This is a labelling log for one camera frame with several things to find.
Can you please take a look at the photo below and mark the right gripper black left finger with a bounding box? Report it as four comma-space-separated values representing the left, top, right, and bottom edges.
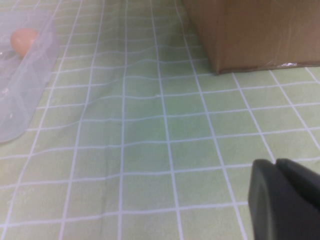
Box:
247, 158, 320, 240

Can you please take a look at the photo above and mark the green checked tablecloth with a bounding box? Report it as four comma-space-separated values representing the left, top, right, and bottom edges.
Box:
0, 0, 320, 240

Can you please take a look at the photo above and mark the brown cardboard box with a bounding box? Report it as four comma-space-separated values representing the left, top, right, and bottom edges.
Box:
181, 0, 320, 76

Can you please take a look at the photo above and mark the orange egg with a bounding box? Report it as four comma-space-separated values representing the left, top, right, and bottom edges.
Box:
10, 27, 40, 57

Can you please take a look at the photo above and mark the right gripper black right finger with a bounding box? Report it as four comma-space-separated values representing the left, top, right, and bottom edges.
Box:
276, 158, 320, 207

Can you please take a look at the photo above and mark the clear plastic egg box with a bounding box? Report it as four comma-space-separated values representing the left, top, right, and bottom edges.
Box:
0, 8, 61, 143

